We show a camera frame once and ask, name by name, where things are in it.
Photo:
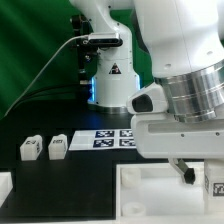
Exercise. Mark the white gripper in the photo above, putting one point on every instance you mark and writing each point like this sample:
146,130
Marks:
159,136

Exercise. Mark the white square table top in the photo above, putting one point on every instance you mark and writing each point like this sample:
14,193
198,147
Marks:
156,193

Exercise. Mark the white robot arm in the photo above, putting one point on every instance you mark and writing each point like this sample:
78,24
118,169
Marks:
163,62

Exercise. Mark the white marker plate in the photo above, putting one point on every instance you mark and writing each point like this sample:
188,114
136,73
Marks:
102,140

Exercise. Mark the white left obstacle block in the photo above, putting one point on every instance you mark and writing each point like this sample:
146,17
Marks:
6,186

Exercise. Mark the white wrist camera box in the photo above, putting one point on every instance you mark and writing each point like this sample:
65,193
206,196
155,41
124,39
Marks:
149,99

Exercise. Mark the grey camera on pole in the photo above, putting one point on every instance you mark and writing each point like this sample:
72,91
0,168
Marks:
103,40

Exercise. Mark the black camera pole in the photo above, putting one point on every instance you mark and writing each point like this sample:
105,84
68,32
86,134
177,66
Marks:
85,53

